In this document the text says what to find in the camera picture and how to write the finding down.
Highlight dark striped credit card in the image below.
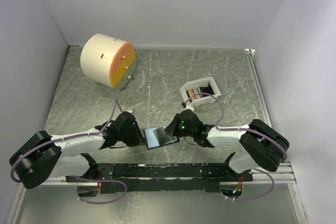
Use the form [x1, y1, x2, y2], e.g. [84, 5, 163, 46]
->
[155, 126, 178, 146]

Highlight black card holder wallet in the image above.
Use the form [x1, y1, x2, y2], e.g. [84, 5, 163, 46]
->
[143, 125, 180, 150]

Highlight white card tray box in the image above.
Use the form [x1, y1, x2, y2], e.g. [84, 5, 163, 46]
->
[180, 77, 222, 107]

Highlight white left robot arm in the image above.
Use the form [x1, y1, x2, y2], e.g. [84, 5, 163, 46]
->
[9, 111, 145, 189]

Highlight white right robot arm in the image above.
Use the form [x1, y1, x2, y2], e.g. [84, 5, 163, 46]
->
[164, 109, 290, 181]

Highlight remaining cards in tray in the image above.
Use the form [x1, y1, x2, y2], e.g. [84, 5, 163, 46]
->
[186, 88, 206, 101]

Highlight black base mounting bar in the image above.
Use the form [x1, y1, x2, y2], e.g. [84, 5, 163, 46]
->
[65, 162, 254, 195]

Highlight round cream mini drawer cabinet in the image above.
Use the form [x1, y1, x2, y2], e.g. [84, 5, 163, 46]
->
[80, 34, 136, 90]

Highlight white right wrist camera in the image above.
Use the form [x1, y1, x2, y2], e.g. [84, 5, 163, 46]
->
[181, 102, 194, 112]

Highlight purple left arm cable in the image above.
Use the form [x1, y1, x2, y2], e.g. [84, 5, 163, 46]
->
[9, 91, 128, 205]

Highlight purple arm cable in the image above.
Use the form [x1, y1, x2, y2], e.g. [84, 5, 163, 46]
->
[9, 91, 128, 205]
[183, 94, 288, 202]

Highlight white corner bracket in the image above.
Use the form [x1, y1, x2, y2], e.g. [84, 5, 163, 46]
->
[244, 48, 255, 56]

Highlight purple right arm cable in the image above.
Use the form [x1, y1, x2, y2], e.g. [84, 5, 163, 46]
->
[183, 94, 288, 202]

